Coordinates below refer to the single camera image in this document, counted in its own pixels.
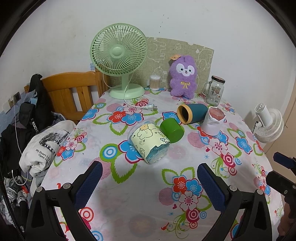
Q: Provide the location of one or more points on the white paper-wrapped pink cup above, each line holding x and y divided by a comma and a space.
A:
211, 122

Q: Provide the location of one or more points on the blue cup with yellow rim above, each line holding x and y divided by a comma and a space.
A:
196, 112

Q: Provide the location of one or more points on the green plastic cup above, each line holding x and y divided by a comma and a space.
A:
172, 131

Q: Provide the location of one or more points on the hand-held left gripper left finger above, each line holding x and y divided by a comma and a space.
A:
89, 185

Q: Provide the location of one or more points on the pile of clothes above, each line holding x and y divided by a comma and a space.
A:
27, 120
16, 197

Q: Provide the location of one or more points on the wall socket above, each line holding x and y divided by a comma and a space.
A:
12, 102

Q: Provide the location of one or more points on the white printed shirt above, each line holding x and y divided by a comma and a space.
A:
49, 143

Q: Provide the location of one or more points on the green desk fan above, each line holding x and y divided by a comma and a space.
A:
119, 51

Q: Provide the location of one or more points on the beige patterned board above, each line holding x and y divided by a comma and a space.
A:
159, 55

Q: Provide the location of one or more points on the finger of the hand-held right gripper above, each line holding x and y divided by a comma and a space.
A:
281, 183
282, 160

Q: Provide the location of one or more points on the wooden chair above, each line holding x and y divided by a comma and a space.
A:
67, 92

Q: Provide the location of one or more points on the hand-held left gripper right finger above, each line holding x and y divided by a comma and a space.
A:
211, 188

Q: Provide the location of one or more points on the purple plush toy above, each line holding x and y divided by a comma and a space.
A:
183, 78

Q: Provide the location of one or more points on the floral tablecloth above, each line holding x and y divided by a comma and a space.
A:
143, 190

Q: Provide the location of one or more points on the glass jar mug with lid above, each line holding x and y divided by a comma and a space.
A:
215, 92

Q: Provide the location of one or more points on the cartoon print clear cup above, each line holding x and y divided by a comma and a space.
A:
148, 141

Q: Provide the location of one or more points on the white clip fan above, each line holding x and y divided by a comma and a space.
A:
269, 126

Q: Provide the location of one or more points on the cotton swab container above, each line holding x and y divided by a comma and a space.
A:
155, 83

